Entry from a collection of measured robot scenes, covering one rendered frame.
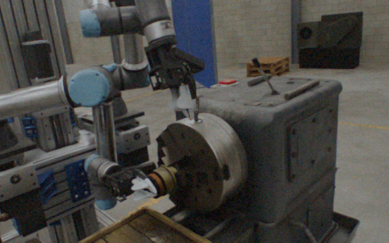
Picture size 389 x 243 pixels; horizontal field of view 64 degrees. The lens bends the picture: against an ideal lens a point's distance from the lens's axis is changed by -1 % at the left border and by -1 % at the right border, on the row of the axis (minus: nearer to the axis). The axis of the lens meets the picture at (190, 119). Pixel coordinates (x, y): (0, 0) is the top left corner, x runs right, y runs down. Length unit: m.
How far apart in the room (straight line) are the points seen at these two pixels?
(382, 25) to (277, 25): 3.20
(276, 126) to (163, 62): 0.42
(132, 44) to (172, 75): 0.63
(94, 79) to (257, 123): 0.52
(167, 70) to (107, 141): 0.53
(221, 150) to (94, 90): 0.43
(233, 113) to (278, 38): 10.66
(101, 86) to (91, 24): 0.21
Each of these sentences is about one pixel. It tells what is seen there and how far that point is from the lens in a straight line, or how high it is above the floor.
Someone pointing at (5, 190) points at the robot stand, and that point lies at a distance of 1.23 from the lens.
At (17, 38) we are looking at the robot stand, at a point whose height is 1.55.
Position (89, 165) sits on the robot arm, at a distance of 1.15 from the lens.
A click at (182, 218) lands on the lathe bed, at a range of 1.18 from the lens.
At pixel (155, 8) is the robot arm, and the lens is 0.81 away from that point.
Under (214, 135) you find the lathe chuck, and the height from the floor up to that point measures 1.20.
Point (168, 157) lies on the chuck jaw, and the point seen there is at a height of 1.13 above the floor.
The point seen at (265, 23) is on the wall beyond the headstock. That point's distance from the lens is 11.86.
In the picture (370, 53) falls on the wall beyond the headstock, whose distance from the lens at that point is 10.89.
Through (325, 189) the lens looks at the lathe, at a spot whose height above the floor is 0.79.
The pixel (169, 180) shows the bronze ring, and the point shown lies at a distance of 0.95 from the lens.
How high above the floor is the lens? 1.52
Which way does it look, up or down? 17 degrees down
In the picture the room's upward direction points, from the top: 6 degrees counter-clockwise
